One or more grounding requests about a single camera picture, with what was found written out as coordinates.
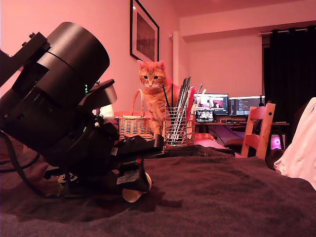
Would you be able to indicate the white coffee capsule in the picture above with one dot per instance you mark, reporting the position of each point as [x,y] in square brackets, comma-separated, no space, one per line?
[132,196]

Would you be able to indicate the floral tissue box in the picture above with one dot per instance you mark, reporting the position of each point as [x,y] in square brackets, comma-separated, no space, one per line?
[114,123]

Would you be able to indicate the white tissue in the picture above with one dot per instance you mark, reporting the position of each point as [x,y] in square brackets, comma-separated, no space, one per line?
[107,111]

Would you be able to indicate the black straw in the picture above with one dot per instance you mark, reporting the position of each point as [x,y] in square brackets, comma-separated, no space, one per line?
[166,95]
[172,95]

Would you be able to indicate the dark table cloth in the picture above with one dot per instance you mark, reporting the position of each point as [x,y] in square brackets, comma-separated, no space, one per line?
[222,197]

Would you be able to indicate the wooden desk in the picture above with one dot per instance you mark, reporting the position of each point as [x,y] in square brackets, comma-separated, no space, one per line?
[209,124]

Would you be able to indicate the small laptop screen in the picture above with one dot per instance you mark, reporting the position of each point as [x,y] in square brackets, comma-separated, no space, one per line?
[204,116]

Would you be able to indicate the red paper packet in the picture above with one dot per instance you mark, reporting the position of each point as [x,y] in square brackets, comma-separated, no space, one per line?
[190,98]

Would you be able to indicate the bundle of dark sticks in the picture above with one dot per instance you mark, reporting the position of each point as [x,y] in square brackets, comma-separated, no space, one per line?
[184,91]

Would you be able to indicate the orange tabby cat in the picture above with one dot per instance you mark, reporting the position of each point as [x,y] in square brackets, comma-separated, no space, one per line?
[150,76]

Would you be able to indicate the cream wooden stick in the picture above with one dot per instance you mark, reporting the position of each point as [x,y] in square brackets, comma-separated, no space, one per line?
[201,97]

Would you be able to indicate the computer monitor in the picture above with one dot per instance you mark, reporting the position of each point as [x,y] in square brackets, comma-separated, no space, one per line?
[244,106]
[217,102]

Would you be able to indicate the keyboard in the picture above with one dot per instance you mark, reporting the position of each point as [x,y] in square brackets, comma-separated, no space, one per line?
[232,121]

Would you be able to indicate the wooden chair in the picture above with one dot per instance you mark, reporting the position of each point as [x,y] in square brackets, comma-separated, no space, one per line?
[266,128]

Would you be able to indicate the computer case with lit fan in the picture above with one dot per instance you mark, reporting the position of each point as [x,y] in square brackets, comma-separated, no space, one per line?
[277,142]

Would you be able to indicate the pale pink cloth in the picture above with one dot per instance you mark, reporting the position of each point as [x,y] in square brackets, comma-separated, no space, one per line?
[301,148]

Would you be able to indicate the black curtain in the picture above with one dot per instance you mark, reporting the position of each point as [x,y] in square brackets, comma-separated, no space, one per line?
[288,74]

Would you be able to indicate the white curtain rod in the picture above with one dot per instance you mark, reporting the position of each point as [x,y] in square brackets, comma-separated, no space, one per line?
[265,33]

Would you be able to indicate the pale grey camera box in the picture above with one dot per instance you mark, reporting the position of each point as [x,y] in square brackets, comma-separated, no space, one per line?
[111,95]

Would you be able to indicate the white wall pipe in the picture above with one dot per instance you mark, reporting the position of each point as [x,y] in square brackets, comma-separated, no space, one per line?
[175,49]

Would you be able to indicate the black framed wall picture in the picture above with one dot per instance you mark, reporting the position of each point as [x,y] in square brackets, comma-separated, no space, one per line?
[144,32]

